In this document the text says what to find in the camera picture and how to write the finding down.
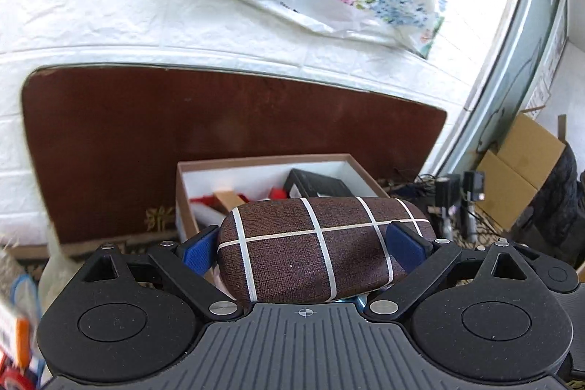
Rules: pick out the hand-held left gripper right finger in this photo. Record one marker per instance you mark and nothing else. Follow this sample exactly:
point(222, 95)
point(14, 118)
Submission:
point(406, 246)

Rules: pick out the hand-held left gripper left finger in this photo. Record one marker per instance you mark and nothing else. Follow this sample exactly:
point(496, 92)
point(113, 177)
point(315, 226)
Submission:
point(201, 250)

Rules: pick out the brown cardboard shoe box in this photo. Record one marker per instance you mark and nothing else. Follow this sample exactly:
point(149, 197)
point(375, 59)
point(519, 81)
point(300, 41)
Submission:
point(237, 180)

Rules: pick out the brown checked glasses case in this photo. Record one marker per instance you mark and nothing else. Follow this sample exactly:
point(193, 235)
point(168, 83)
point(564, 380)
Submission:
point(297, 253)

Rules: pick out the black device on stand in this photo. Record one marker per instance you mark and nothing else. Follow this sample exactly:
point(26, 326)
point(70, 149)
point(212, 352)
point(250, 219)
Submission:
point(447, 193)
point(473, 189)

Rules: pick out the dark cloth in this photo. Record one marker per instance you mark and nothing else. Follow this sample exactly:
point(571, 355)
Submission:
point(562, 198)

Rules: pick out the black box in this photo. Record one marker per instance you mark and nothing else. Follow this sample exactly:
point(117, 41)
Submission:
point(320, 184)

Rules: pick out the open cardboard box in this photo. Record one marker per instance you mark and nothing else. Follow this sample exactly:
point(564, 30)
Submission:
point(516, 170)

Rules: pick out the brown wooden headboard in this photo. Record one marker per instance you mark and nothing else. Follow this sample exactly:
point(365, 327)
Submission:
point(137, 143)

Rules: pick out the clear plastic bag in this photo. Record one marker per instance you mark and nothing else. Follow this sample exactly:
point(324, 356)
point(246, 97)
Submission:
point(57, 280)

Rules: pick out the white and orange carton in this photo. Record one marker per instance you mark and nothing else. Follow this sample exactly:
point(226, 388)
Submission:
point(20, 339)

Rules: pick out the grey window frame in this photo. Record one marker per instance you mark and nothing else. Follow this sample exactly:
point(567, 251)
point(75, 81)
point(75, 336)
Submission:
point(525, 29)

